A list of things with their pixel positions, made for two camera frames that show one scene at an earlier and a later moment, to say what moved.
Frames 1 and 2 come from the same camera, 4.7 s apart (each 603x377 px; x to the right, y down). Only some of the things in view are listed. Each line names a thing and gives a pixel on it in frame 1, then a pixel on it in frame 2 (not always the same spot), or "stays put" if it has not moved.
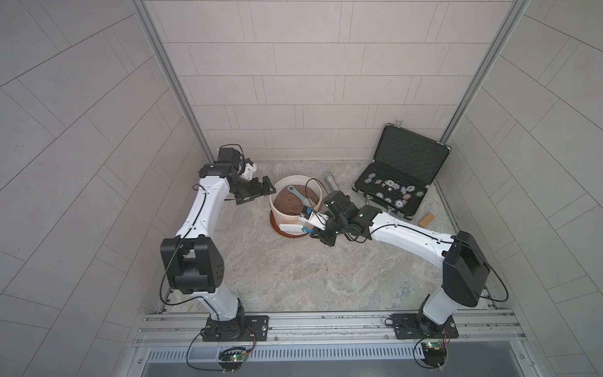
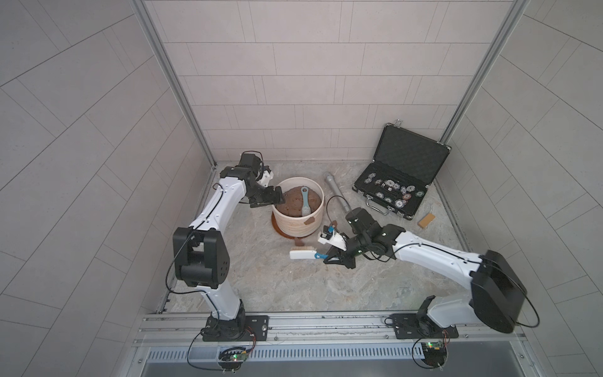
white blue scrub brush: (295, 228) to (306, 253)
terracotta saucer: (279, 232) stays put
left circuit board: (232, 357) stays put
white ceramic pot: (285, 207) stays put
